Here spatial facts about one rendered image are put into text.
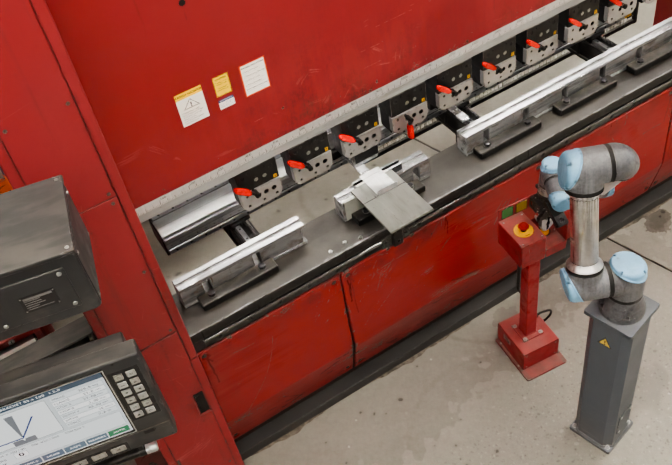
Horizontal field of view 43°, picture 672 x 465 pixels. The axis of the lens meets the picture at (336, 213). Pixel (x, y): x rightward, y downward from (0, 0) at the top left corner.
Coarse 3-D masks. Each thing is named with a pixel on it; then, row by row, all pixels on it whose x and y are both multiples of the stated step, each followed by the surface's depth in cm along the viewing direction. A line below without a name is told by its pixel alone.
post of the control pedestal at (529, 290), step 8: (536, 264) 328; (528, 272) 330; (536, 272) 332; (528, 280) 333; (536, 280) 335; (520, 288) 344; (528, 288) 336; (536, 288) 339; (520, 296) 347; (528, 296) 340; (536, 296) 343; (520, 304) 350; (528, 304) 344; (536, 304) 346; (520, 312) 354; (528, 312) 348; (536, 312) 350; (520, 320) 357; (528, 320) 352; (536, 320) 355; (520, 328) 361; (528, 328) 356
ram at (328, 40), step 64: (64, 0) 208; (128, 0) 217; (192, 0) 227; (256, 0) 238; (320, 0) 249; (384, 0) 262; (448, 0) 277; (512, 0) 293; (576, 0) 311; (128, 64) 228; (192, 64) 238; (320, 64) 263; (384, 64) 278; (448, 64) 294; (128, 128) 239; (192, 128) 251; (256, 128) 264; (320, 128) 279; (128, 192) 252; (192, 192) 265
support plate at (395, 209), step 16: (352, 192) 307; (368, 192) 306; (400, 192) 304; (368, 208) 300; (384, 208) 299; (400, 208) 298; (416, 208) 297; (432, 208) 296; (384, 224) 294; (400, 224) 293
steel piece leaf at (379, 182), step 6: (378, 174) 312; (384, 174) 311; (366, 180) 310; (372, 180) 310; (378, 180) 310; (384, 180) 309; (390, 180) 309; (372, 186) 308; (378, 186) 307; (384, 186) 307; (390, 186) 305; (378, 192) 303; (384, 192) 305
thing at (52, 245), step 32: (32, 192) 184; (64, 192) 183; (0, 224) 178; (32, 224) 177; (64, 224) 176; (0, 256) 172; (32, 256) 170; (64, 256) 170; (0, 288) 171; (32, 288) 174; (64, 288) 176; (96, 288) 182; (0, 320) 176; (32, 320) 179
